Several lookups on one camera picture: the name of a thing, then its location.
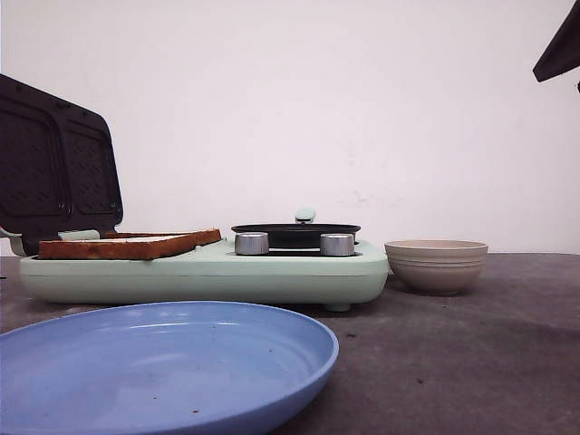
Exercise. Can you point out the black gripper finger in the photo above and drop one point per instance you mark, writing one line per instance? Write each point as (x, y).
(562, 53)

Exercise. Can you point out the white bread slice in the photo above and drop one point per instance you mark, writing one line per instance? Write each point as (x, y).
(125, 248)
(201, 237)

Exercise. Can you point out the breakfast maker hinged lid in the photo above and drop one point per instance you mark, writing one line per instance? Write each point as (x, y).
(58, 171)

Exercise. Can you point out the mint green breakfast maker base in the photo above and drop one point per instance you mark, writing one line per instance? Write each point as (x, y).
(214, 272)

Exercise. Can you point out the beige ceramic bowl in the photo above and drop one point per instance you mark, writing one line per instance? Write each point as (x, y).
(437, 267)

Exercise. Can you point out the right silver control knob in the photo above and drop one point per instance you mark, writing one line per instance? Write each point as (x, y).
(337, 244)

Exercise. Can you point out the silver control knob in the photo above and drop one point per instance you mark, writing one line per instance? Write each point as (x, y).
(251, 244)
(337, 244)

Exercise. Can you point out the grey table mat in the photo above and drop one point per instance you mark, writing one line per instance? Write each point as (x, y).
(500, 358)

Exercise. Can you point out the left silver control knob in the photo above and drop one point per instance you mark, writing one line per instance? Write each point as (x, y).
(251, 244)

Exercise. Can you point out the blue plate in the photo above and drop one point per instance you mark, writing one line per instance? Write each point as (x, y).
(166, 368)

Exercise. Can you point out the black frying pan green handle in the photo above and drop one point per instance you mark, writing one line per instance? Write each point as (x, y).
(301, 234)

